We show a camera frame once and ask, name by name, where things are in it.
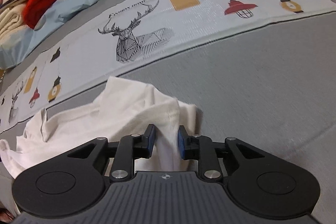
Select cream folded garment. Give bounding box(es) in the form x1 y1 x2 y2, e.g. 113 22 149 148
1 3 26 44

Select white small garment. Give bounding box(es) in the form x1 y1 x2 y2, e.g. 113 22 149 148
1 77 198 178

